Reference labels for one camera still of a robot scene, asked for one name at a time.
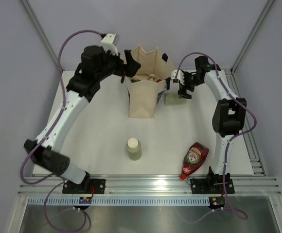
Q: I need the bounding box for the red Fairy dish soap bottle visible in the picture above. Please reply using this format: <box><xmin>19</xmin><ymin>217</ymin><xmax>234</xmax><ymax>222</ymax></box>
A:
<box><xmin>180</xmin><ymin>142</ymin><xmax>209</xmax><ymax>180</ymax></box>

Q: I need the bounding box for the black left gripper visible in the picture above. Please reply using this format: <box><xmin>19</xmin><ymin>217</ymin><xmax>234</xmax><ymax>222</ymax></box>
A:
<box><xmin>95</xmin><ymin>47</ymin><xmax>140</xmax><ymax>82</ymax></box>

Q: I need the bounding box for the beige pump bottle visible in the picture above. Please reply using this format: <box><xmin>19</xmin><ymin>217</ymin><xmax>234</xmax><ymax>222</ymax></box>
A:
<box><xmin>148</xmin><ymin>74</ymin><xmax>156</xmax><ymax>82</ymax></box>

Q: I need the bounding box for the green bottle red cap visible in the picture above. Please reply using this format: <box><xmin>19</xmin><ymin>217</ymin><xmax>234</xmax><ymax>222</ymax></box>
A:
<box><xmin>131</xmin><ymin>78</ymin><xmax>141</xmax><ymax>83</ymax></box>

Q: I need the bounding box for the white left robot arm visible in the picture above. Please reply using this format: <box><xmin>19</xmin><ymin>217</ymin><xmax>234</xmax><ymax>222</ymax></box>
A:
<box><xmin>24</xmin><ymin>46</ymin><xmax>141</xmax><ymax>194</ymax></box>

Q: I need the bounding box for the green bottle standing white cap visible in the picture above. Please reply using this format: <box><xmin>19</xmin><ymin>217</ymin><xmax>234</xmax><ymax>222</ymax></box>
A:
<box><xmin>126</xmin><ymin>138</ymin><xmax>142</xmax><ymax>161</ymax></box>

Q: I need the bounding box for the aluminium mounting rail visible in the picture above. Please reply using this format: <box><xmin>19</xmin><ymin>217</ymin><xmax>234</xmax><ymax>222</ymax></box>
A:
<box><xmin>18</xmin><ymin>175</ymin><xmax>281</xmax><ymax>196</ymax></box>

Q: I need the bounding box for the beige canvas tote bag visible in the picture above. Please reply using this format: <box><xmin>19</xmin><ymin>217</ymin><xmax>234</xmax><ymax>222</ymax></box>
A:
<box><xmin>124</xmin><ymin>46</ymin><xmax>176</xmax><ymax>118</ymax></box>

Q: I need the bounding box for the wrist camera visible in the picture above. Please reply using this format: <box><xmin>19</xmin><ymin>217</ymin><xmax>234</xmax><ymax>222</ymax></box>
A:
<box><xmin>101</xmin><ymin>33</ymin><xmax>119</xmax><ymax>56</ymax></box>
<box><xmin>171</xmin><ymin>69</ymin><xmax>184</xmax><ymax>85</ymax></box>

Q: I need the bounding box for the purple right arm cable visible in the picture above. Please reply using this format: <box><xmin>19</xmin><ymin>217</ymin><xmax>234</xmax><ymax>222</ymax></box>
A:
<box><xmin>175</xmin><ymin>51</ymin><xmax>257</xmax><ymax>221</ymax></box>

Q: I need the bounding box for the aluminium frame post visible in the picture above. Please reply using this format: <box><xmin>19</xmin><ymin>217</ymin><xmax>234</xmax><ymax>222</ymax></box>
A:
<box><xmin>229</xmin><ymin>0</ymin><xmax>277</xmax><ymax>73</ymax></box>
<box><xmin>19</xmin><ymin>0</ymin><xmax>62</xmax><ymax>71</ymax></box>

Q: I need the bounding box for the right aluminium frame post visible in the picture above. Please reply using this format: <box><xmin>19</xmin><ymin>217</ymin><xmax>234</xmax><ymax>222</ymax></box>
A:
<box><xmin>229</xmin><ymin>0</ymin><xmax>277</xmax><ymax>73</ymax></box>

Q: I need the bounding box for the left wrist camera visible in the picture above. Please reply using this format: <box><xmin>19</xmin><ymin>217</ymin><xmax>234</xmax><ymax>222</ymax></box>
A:
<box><xmin>101</xmin><ymin>33</ymin><xmax>119</xmax><ymax>56</ymax></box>

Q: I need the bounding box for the white slotted cable duct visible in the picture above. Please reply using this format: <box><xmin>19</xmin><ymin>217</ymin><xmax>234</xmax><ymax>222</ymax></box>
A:
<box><xmin>28</xmin><ymin>196</ymin><xmax>212</xmax><ymax>207</ymax></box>

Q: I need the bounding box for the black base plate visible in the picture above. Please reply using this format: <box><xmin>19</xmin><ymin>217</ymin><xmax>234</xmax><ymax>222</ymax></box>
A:
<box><xmin>62</xmin><ymin>179</ymin><xmax>106</xmax><ymax>195</ymax></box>
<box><xmin>190</xmin><ymin>178</ymin><xmax>235</xmax><ymax>195</ymax></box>

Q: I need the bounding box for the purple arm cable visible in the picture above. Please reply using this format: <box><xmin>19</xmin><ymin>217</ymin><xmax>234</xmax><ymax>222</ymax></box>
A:
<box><xmin>19</xmin><ymin>30</ymin><xmax>105</xmax><ymax>230</ymax></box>
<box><xmin>175</xmin><ymin>51</ymin><xmax>257</xmax><ymax>221</ymax></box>

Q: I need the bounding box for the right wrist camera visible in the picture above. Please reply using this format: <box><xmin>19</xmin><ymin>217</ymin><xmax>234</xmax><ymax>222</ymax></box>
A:
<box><xmin>171</xmin><ymin>69</ymin><xmax>184</xmax><ymax>85</ymax></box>

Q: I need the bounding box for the left aluminium frame post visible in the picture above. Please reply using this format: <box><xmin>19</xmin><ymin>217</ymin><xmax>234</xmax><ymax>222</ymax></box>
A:
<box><xmin>19</xmin><ymin>0</ymin><xmax>62</xmax><ymax>71</ymax></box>

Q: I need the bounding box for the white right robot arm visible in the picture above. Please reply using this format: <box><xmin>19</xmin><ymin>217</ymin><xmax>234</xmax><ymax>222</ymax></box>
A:
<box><xmin>172</xmin><ymin>52</ymin><xmax>247</xmax><ymax>194</ymax></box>

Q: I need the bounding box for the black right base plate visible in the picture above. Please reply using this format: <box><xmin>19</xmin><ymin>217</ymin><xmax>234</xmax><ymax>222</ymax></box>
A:
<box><xmin>190</xmin><ymin>178</ymin><xmax>235</xmax><ymax>195</ymax></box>

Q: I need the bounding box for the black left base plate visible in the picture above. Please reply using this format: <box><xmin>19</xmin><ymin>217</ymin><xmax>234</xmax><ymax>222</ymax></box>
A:
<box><xmin>62</xmin><ymin>179</ymin><xmax>106</xmax><ymax>195</ymax></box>

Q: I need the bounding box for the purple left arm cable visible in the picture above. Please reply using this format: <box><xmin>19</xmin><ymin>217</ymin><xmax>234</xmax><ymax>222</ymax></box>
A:
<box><xmin>19</xmin><ymin>30</ymin><xmax>105</xmax><ymax>230</ymax></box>

